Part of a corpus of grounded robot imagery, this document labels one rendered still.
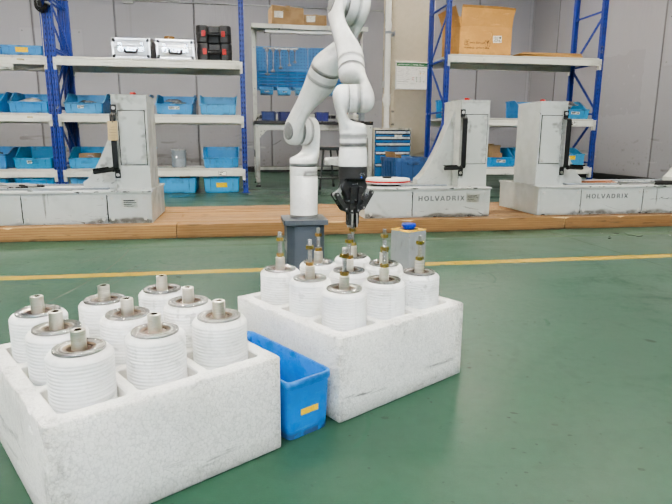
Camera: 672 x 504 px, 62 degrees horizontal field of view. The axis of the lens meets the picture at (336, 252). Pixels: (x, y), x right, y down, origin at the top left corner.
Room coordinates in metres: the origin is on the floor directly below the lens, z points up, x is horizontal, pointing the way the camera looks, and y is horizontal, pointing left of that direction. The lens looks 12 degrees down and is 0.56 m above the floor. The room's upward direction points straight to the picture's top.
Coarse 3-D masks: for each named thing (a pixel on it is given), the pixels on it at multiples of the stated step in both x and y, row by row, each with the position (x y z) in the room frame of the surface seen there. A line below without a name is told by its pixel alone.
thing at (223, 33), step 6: (198, 30) 5.84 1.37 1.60; (204, 30) 5.83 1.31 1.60; (210, 30) 5.90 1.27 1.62; (216, 30) 5.91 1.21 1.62; (222, 30) 5.87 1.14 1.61; (228, 30) 5.89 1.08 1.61; (198, 36) 5.84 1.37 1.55; (204, 36) 5.84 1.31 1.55; (210, 36) 5.90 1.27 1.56; (216, 36) 5.91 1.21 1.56; (222, 36) 5.86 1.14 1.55; (228, 36) 5.89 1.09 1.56; (198, 42) 5.84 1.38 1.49; (204, 42) 5.84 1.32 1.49; (210, 42) 5.90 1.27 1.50; (216, 42) 5.91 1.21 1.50; (222, 42) 5.87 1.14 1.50; (228, 42) 5.88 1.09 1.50
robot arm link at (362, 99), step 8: (344, 64) 1.49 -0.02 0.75; (352, 64) 1.48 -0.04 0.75; (360, 64) 1.49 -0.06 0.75; (344, 72) 1.48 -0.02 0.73; (352, 72) 1.48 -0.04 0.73; (360, 72) 1.47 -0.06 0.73; (344, 80) 1.50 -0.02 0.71; (352, 80) 1.50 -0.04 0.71; (360, 80) 1.48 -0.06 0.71; (368, 80) 1.47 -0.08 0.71; (352, 88) 1.44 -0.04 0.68; (360, 88) 1.44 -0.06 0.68; (368, 88) 1.44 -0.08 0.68; (352, 96) 1.43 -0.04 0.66; (360, 96) 1.43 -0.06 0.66; (368, 96) 1.44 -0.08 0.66; (352, 104) 1.43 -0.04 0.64; (360, 104) 1.44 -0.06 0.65; (368, 104) 1.44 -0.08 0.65; (352, 112) 1.46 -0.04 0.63; (360, 112) 1.46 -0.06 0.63
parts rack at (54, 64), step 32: (64, 0) 6.10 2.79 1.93; (64, 32) 6.09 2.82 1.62; (32, 64) 5.53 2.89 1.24; (64, 64) 5.57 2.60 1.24; (96, 64) 5.61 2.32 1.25; (128, 64) 5.66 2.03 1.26; (160, 64) 5.72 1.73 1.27; (192, 64) 5.77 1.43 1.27; (224, 64) 5.82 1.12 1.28; (64, 96) 6.08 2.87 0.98; (64, 160) 5.56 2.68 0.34
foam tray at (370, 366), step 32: (256, 320) 1.26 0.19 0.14; (288, 320) 1.16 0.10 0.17; (320, 320) 1.16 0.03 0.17; (384, 320) 1.14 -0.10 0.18; (416, 320) 1.17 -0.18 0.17; (448, 320) 1.24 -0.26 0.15; (320, 352) 1.07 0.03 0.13; (352, 352) 1.05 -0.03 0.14; (384, 352) 1.10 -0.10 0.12; (416, 352) 1.17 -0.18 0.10; (448, 352) 1.24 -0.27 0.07; (352, 384) 1.05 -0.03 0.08; (384, 384) 1.11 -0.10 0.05; (416, 384) 1.17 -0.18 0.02; (352, 416) 1.05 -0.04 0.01
